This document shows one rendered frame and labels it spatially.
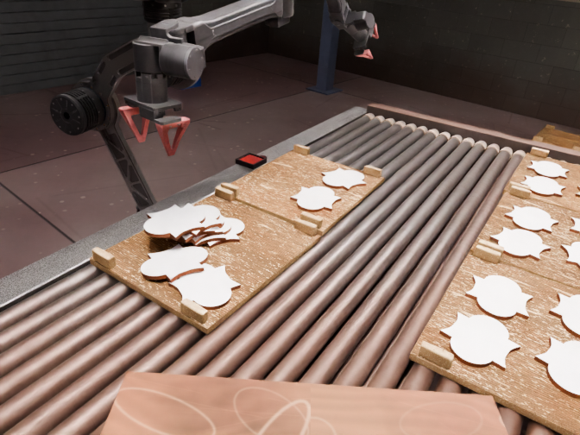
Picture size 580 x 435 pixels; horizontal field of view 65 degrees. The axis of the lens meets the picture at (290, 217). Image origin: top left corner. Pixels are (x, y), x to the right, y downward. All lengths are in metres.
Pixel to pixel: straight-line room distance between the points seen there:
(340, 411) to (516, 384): 0.37
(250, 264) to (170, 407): 0.46
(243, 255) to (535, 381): 0.62
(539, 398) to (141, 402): 0.63
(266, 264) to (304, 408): 0.46
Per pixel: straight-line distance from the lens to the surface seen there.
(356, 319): 0.94
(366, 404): 0.65
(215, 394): 0.65
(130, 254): 1.08
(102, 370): 0.86
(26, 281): 1.10
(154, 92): 0.91
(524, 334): 1.01
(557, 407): 0.91
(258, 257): 1.04
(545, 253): 1.30
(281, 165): 1.49
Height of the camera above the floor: 1.55
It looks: 31 degrees down
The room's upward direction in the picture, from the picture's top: 4 degrees clockwise
